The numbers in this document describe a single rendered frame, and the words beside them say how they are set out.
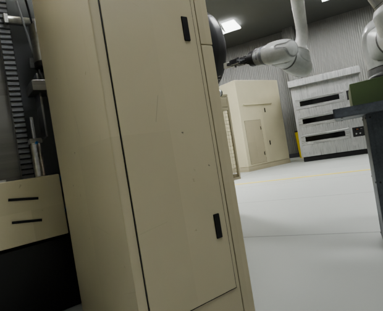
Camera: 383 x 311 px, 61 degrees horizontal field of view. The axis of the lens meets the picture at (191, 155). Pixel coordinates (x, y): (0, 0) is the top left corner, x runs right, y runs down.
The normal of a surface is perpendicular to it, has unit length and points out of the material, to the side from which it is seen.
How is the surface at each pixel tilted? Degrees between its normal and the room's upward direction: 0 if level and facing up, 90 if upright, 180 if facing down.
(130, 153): 90
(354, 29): 90
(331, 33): 90
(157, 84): 90
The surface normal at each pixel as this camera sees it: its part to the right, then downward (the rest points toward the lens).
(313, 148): -0.38, 0.07
